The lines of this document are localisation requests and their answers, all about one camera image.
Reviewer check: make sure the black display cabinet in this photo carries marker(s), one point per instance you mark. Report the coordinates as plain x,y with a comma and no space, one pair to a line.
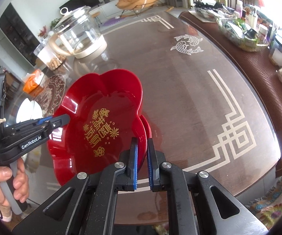
18,33

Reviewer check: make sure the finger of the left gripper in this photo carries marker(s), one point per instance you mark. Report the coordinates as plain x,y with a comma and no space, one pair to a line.
55,121

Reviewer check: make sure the person's left hand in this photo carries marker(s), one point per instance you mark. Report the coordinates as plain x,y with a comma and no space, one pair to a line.
13,187

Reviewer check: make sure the clear plastic snack jar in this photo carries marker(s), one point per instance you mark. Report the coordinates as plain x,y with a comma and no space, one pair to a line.
48,56

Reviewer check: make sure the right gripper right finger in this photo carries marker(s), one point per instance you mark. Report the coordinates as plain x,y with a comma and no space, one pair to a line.
153,166

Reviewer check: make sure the clear tray of bottles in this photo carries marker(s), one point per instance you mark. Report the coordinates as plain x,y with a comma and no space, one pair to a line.
241,34

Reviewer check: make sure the black television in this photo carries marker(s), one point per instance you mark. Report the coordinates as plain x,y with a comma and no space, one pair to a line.
74,4

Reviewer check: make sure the glass jar dark lid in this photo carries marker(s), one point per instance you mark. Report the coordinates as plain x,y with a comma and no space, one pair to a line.
275,53

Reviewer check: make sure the red flowers in vase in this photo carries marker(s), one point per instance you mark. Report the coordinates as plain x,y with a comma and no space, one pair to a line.
43,33

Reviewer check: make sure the glass kettle cream handle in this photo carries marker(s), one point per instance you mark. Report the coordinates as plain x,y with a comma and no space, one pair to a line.
76,34

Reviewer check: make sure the orange tissue pack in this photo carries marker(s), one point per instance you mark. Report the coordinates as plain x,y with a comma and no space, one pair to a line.
32,80

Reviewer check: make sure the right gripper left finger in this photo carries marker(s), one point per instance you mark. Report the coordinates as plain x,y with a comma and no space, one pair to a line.
132,165

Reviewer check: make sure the floral patterned rug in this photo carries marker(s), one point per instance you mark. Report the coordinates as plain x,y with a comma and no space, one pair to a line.
268,209

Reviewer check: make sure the red flower-shaped plate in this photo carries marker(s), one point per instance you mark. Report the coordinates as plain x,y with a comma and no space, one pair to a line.
105,114

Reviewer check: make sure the brown woven table runner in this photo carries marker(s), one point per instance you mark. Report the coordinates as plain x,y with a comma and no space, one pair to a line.
255,66

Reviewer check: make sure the white tv cabinet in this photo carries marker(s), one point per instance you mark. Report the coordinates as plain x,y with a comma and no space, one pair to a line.
106,11

